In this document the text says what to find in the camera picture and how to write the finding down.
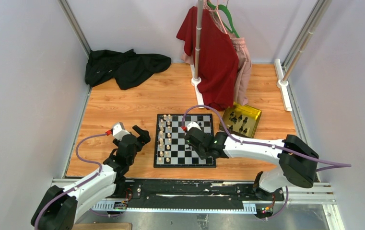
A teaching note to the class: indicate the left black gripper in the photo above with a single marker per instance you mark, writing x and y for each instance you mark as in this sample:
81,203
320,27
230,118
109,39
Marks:
143,138

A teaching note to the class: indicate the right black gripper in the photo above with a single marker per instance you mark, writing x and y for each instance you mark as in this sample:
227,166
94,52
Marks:
202,155

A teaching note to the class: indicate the black white chess board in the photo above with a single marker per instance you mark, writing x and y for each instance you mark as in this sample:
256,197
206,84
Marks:
182,154

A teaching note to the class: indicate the yellow metal tin box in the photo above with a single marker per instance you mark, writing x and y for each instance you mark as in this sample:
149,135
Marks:
242,120

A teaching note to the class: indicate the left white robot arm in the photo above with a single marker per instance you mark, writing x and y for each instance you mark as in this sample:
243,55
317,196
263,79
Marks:
61,207

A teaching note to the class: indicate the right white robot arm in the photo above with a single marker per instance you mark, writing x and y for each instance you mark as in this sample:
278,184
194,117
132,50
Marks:
296,163

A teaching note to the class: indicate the white chess pieces rows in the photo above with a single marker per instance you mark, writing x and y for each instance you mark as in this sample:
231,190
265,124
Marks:
164,138

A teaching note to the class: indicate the white clothes rack stand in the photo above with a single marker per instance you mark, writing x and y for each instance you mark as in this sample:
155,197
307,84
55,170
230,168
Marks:
196,80

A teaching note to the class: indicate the black cloth pile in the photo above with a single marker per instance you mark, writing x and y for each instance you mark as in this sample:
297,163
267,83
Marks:
129,69

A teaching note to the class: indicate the pink garment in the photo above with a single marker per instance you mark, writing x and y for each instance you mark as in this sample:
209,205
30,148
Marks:
244,66

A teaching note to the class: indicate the red shirt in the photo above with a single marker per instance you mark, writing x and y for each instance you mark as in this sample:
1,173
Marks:
218,65

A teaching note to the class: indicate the right white rack foot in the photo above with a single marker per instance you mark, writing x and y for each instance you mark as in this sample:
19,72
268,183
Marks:
284,68

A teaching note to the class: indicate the green clothes hanger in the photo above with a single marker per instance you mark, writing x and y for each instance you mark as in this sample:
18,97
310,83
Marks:
224,9

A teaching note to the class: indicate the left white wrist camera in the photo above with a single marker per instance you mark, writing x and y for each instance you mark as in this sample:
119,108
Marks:
118,131

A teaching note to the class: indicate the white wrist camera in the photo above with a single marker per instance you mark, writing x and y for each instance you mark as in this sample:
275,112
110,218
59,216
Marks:
192,125
118,131

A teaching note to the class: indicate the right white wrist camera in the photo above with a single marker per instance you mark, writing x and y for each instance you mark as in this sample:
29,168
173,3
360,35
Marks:
192,125

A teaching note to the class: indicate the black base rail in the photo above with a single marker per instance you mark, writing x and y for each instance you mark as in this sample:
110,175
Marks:
196,196

